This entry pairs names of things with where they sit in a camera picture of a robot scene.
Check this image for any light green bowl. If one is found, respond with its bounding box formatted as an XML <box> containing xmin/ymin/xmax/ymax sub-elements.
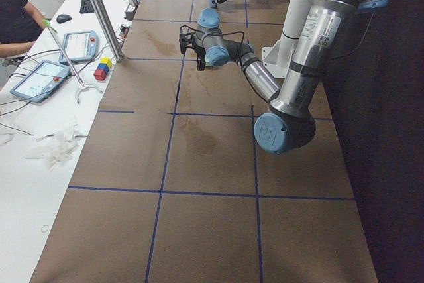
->
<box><xmin>205</xmin><ymin>57</ymin><xmax>213</xmax><ymax>67</ymax></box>

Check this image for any coloured cube block stack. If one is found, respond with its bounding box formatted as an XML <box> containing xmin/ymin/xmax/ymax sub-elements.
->
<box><xmin>93</xmin><ymin>58</ymin><xmax>113</xmax><ymax>81</ymax></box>

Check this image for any long reacher grabber tool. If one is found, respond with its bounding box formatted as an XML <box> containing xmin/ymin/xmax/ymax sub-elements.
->
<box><xmin>42</xmin><ymin>19</ymin><xmax>103</xmax><ymax>104</ymax></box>

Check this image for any far teach pendant tablet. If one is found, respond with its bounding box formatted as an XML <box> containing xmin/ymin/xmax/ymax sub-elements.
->
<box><xmin>62</xmin><ymin>30</ymin><xmax>98</xmax><ymax>63</ymax></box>

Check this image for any teach pendant tablet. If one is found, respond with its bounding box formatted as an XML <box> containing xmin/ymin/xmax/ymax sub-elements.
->
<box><xmin>62</xmin><ymin>30</ymin><xmax>98</xmax><ymax>63</ymax></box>
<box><xmin>10</xmin><ymin>60</ymin><xmax>70</xmax><ymax>103</ymax></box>

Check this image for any black computer mouse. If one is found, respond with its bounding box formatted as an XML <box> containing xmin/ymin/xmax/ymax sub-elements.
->
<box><xmin>56</xmin><ymin>14</ymin><xmax>72</xmax><ymax>24</ymax></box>

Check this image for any crumpled white tissue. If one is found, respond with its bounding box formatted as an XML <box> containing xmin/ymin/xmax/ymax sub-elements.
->
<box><xmin>25</xmin><ymin>116</ymin><xmax>85</xmax><ymax>170</ymax></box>

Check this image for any near teach pendant tablet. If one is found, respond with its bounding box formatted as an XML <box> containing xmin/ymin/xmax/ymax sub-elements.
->
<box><xmin>10</xmin><ymin>60</ymin><xmax>70</xmax><ymax>103</ymax></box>

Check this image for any seated person in black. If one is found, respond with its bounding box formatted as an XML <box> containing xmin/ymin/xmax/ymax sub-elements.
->
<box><xmin>1</xmin><ymin>0</ymin><xmax>46</xmax><ymax>58</ymax></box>

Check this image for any white mounting post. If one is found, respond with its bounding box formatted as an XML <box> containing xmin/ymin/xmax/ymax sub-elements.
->
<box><xmin>262</xmin><ymin>0</ymin><xmax>310</xmax><ymax>78</ymax></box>

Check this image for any aluminium frame post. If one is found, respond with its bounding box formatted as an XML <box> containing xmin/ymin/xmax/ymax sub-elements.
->
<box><xmin>90</xmin><ymin>0</ymin><xmax>124</xmax><ymax>62</ymax></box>

